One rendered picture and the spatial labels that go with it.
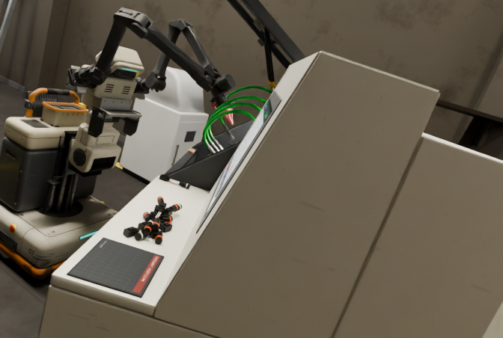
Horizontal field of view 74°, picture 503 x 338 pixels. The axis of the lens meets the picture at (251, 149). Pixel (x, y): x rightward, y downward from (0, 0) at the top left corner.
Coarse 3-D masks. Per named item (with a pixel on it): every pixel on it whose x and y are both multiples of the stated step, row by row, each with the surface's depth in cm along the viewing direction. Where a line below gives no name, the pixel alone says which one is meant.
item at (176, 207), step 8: (160, 200) 106; (160, 208) 99; (168, 208) 102; (176, 208) 105; (144, 216) 98; (152, 216) 96; (160, 216) 98; (168, 216) 99; (144, 224) 92; (152, 224) 91; (160, 224) 96; (168, 224) 96; (128, 232) 87; (136, 232) 89; (144, 232) 88; (152, 232) 90; (160, 232) 92; (160, 240) 88
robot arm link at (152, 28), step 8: (136, 24) 141; (152, 24) 148; (136, 32) 143; (144, 32) 143; (152, 32) 146; (160, 32) 149; (152, 40) 148; (160, 40) 148; (168, 40) 150; (160, 48) 150; (168, 48) 150; (176, 48) 152; (168, 56) 153; (176, 56) 152; (184, 56) 153; (184, 64) 155; (192, 64) 155; (192, 72) 156; (200, 72) 156; (208, 72) 161; (200, 80) 158; (208, 80) 158
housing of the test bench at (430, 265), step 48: (432, 144) 59; (432, 192) 60; (480, 192) 60; (384, 240) 63; (432, 240) 62; (480, 240) 62; (384, 288) 65; (432, 288) 64; (480, 288) 64; (336, 336) 68; (384, 336) 67; (432, 336) 67; (480, 336) 66
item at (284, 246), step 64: (320, 64) 56; (320, 128) 59; (384, 128) 58; (256, 192) 62; (320, 192) 61; (384, 192) 61; (192, 256) 65; (256, 256) 65; (320, 256) 64; (64, 320) 69; (128, 320) 69; (192, 320) 68; (256, 320) 68; (320, 320) 67
